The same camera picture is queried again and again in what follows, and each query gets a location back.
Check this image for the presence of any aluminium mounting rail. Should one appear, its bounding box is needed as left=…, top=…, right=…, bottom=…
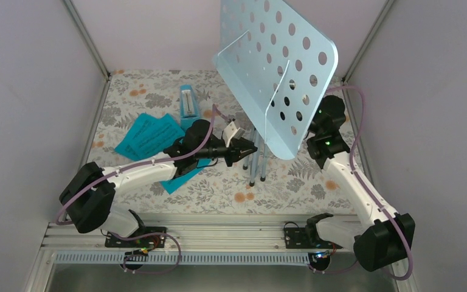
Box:
left=40, top=219, right=406, bottom=254

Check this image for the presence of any purple cable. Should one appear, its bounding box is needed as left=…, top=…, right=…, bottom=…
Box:
left=308, top=85, right=414, bottom=282
left=55, top=105, right=234, bottom=276

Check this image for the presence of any blue sheet music paper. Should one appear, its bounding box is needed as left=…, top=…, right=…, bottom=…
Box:
left=128, top=113, right=214, bottom=195
left=114, top=113, right=160, bottom=161

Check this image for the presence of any blue metronome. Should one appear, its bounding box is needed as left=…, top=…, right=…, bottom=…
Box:
left=180, top=85, right=201, bottom=130

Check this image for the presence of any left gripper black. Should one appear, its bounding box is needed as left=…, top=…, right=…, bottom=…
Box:
left=194, top=135, right=256, bottom=165

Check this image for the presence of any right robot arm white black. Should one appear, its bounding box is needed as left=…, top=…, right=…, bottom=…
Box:
left=305, top=95, right=415, bottom=279

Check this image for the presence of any light blue music stand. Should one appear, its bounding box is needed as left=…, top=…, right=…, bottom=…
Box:
left=212, top=0, right=339, bottom=187

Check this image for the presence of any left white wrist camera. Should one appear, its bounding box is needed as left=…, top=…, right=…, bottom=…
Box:
left=221, top=119, right=244, bottom=148

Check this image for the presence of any floral patterned table mat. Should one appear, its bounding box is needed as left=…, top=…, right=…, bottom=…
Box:
left=89, top=69, right=355, bottom=215

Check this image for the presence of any right aluminium frame post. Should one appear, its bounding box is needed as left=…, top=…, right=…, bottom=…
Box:
left=342, top=0, right=395, bottom=83

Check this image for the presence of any aluminium frame post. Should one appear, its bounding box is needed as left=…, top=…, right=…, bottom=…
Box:
left=342, top=0, right=395, bottom=83
left=62, top=0, right=110, bottom=80

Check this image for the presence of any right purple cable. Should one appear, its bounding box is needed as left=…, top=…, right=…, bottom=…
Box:
left=308, top=85, right=414, bottom=282

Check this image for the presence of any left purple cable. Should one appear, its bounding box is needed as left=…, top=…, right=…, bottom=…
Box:
left=55, top=105, right=234, bottom=276

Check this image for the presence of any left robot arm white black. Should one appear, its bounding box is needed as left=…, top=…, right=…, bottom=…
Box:
left=56, top=119, right=258, bottom=246

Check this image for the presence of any left aluminium frame post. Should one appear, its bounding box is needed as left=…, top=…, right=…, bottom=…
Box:
left=62, top=0, right=110, bottom=80

